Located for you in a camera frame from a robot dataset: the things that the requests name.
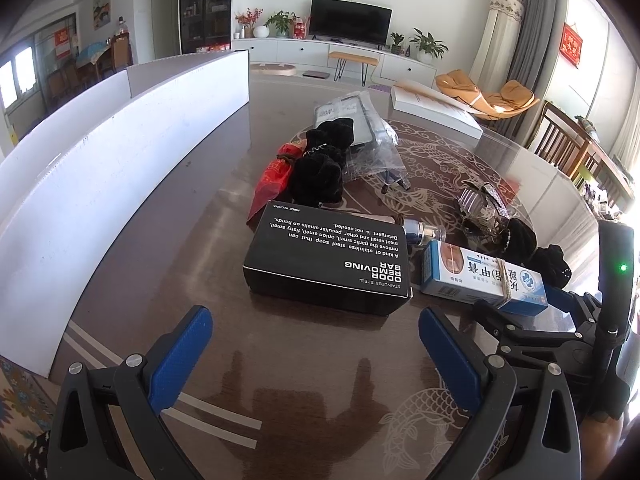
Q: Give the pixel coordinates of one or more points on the orange lounge chair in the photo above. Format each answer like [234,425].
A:
[511,100]

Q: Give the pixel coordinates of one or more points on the green potted plant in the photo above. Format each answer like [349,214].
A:
[428,49]

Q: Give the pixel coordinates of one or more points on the red flower vase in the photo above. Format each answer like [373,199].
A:
[247,20]

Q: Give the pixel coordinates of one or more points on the black display cabinet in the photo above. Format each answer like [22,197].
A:
[204,25]

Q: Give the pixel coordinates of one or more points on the black hair scrunchie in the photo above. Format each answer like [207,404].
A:
[520,247]

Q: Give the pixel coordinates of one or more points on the wooden dining chair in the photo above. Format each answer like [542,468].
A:
[563,143]

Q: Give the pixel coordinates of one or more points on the black odor bar box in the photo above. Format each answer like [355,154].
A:
[330,259]

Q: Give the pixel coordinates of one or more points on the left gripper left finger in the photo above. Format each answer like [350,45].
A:
[84,443]

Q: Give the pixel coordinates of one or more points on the floral sofa cover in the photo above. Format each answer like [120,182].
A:
[28,405]

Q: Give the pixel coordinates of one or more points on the white tv cabinet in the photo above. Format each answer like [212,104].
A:
[312,54]

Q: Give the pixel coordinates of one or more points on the large white cardboard box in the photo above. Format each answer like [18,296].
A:
[70,187]

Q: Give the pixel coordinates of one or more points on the white flat box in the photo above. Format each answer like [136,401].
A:
[423,107]

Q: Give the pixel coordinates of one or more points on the black velvet pouch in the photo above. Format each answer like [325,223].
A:
[317,177]

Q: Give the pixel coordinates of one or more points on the black television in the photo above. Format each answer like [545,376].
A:
[350,20]

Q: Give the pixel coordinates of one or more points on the wooden bench stool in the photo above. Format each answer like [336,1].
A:
[343,58]

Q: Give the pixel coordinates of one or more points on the covered standing air conditioner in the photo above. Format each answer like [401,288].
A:
[495,54]

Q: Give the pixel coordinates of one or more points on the grey curtain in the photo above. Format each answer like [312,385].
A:
[538,44]

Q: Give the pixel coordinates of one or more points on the blue white medicine box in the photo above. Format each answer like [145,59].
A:
[459,274]

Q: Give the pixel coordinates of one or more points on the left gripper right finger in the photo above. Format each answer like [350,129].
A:
[487,387]

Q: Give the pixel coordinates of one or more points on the phone case in plastic bag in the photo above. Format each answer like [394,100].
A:
[373,151]

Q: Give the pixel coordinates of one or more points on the red gift pouch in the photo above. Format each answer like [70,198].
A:
[274,180]

